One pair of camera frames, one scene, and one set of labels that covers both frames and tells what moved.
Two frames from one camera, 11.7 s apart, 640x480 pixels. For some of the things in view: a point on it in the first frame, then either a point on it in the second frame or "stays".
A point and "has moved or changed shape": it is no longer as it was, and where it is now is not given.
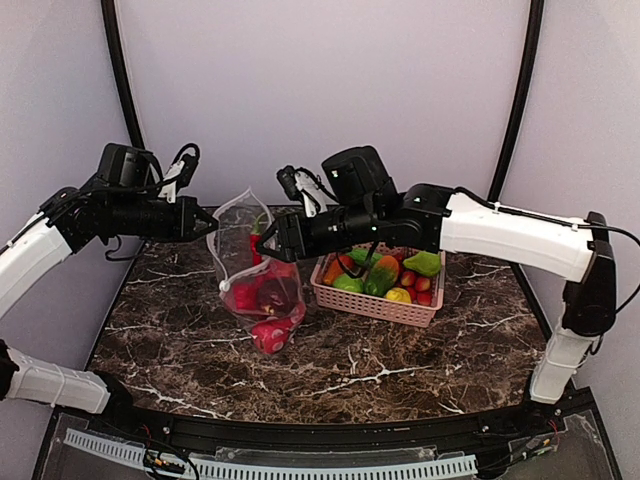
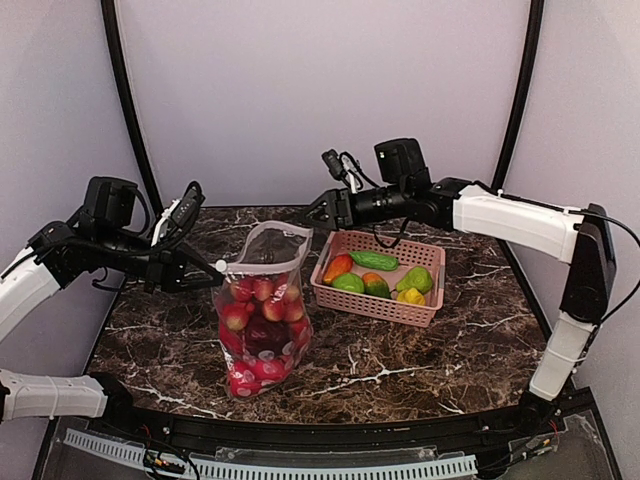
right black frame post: x=525 y=97 stays
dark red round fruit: x=277 y=297 to x=264 y=335
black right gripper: x=289 y=238 to x=343 y=208
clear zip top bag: x=262 y=291 has moved or changed shape
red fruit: x=271 y=335 to x=249 y=377
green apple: x=346 y=282 stays
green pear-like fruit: x=426 y=263 to x=418 y=277
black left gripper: x=185 y=218 to x=173 y=267
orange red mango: x=335 y=268 stays
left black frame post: x=109 y=13 stays
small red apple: x=408 y=278 to x=264 y=289
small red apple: x=423 y=284 to x=273 y=311
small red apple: x=424 y=299 to x=245 y=290
